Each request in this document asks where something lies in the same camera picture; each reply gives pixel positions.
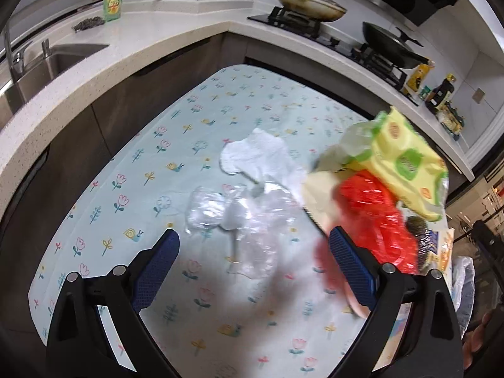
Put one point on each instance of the teal condiment jar set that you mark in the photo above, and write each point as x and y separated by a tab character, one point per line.
451	121

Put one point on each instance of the orange white snack bag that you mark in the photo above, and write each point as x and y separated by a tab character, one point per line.
439	247

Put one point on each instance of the dark soy sauce bottle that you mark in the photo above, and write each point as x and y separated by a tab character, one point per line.
438	96

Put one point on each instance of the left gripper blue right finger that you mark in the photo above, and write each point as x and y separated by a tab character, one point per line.
381	288

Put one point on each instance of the person's right hand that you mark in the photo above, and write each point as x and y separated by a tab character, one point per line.
473	340

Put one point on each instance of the clear plastic bag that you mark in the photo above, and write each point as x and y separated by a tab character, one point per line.
256	218

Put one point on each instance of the yellow green wet wipes pack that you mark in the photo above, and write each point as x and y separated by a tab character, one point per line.
390	149

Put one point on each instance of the black gas stove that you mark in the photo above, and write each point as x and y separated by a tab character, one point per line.
359	53

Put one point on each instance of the white kitchen countertop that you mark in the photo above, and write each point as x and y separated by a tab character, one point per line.
142	37

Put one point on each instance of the red plastic bag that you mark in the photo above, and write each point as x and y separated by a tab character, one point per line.
372	220

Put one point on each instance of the stainless steel sink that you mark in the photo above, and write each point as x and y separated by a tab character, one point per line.
40	72

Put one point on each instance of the dark scrubber on counter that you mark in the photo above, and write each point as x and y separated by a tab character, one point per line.
88	23

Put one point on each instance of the beige paper bag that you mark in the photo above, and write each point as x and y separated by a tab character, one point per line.
319	193

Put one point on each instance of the black framed glass sliding door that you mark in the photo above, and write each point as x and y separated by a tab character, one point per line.
483	200

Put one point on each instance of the black wok with lid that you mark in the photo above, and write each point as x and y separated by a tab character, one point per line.
392	47

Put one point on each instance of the chrome faucet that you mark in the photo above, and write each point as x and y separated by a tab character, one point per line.
16	60

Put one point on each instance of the wall power socket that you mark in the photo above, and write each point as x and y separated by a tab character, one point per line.
478	96

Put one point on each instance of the trash bin with white liner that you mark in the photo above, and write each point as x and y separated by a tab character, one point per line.
463	290

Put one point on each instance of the steel wool scrubber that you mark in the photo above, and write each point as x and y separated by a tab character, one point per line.
417	227

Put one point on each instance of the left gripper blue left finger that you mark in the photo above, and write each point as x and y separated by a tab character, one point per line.
128	289

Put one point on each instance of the floral patterned tablecloth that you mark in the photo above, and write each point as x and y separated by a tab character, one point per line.
208	321

